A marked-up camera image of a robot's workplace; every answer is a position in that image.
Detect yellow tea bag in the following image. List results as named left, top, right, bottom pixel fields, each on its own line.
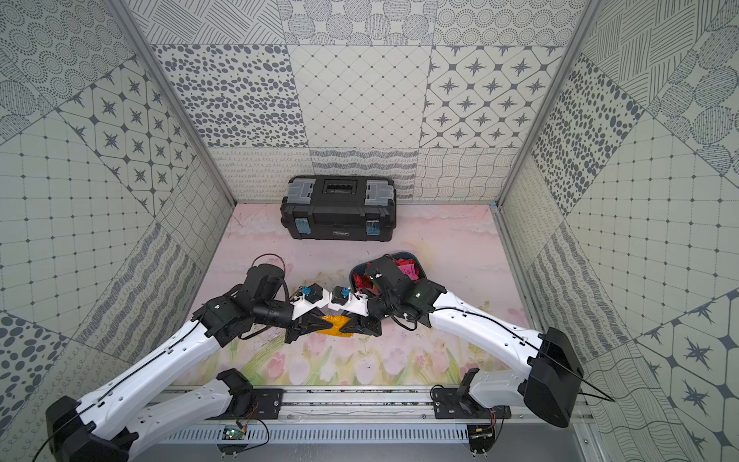
left=319, top=315, right=353, bottom=338

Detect dark teal storage box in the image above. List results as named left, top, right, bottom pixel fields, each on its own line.
left=349, top=251, right=426, bottom=296

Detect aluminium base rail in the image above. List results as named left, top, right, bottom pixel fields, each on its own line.
left=155, top=385, right=596, bottom=446

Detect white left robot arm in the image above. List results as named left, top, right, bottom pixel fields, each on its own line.
left=45, top=264, right=332, bottom=461

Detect black plastic toolbox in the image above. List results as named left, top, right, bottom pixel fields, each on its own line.
left=280, top=175, right=398, bottom=242

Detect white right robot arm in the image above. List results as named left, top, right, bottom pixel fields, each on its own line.
left=327, top=255, right=584, bottom=427

